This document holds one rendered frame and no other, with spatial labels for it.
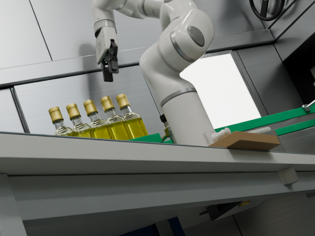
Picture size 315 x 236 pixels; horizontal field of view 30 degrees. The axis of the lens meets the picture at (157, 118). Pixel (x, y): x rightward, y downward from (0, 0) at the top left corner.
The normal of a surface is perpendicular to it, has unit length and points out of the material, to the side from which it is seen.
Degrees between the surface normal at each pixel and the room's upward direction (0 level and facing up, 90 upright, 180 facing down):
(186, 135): 90
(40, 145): 90
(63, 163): 180
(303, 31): 90
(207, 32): 97
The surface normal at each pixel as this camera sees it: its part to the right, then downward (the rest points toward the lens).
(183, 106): -0.11, -0.27
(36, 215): 0.77, -0.47
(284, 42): -0.84, 0.18
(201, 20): 0.60, -0.57
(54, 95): 0.39, -0.44
